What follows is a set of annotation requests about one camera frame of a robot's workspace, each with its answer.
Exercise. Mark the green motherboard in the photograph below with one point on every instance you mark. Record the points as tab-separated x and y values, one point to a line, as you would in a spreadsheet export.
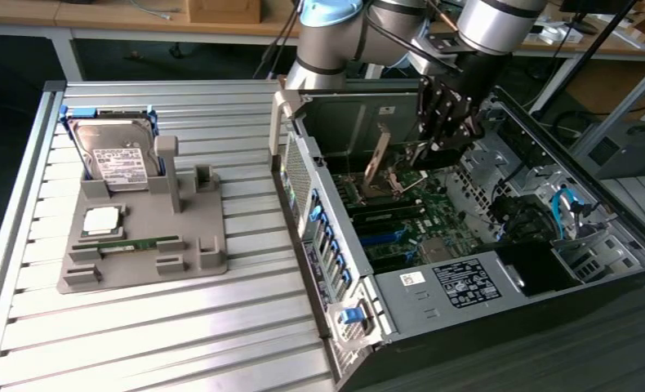
448	232

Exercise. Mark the CPU socket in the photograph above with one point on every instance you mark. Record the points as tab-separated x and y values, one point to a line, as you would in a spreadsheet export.
379	194

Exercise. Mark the hard disk with blue carrier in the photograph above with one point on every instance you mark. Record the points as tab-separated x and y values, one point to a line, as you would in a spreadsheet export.
115	155

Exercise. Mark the black graphics card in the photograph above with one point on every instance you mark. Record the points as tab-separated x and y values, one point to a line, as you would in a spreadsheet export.
378	155

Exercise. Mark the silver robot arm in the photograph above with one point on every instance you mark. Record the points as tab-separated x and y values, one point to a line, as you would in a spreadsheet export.
327	41

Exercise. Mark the green RAM stick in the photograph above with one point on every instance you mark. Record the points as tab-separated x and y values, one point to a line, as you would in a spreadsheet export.
131	244

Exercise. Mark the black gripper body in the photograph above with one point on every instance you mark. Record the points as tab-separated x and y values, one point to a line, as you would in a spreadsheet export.
477	73

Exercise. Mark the blue expansion slot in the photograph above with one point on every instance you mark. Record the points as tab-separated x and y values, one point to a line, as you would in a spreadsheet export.
382	238

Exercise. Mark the aluminium frame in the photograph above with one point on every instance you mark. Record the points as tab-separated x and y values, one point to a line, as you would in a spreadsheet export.
644	94

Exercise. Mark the black plastic shroud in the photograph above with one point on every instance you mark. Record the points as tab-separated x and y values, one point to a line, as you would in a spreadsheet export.
534	265

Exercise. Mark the grey desktop tower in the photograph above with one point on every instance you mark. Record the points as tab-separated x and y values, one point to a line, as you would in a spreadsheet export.
628	151

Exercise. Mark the cardboard box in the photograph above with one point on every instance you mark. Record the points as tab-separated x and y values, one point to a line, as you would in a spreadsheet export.
225	10

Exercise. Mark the grey power supply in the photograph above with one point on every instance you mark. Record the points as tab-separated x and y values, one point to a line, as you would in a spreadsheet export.
442	294

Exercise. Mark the blue case latch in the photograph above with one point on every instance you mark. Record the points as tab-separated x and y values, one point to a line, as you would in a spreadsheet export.
350	316

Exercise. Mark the silver socket cover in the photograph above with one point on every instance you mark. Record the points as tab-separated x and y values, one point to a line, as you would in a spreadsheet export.
410	179

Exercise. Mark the black RAM stick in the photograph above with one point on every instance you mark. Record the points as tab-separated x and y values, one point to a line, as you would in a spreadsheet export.
387	215

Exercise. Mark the silver chipset heatsink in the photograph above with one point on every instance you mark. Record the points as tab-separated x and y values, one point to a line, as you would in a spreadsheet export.
434	250

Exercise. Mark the silver CPU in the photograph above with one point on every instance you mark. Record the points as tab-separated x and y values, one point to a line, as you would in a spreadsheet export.
102	220

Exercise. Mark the black stand pole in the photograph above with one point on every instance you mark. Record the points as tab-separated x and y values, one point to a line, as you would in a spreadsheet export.
589	53

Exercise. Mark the grey parts rack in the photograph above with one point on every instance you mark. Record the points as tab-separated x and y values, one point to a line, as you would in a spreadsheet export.
138	228

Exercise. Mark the wooden desk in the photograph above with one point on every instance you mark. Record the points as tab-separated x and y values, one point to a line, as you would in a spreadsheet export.
138	16

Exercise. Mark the metal disk bay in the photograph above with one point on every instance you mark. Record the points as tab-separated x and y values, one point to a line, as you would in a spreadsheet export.
494	163

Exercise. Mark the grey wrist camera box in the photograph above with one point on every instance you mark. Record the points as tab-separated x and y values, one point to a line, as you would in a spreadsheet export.
440	44

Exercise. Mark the black open PC case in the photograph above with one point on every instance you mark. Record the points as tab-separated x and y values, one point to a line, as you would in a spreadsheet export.
600	326

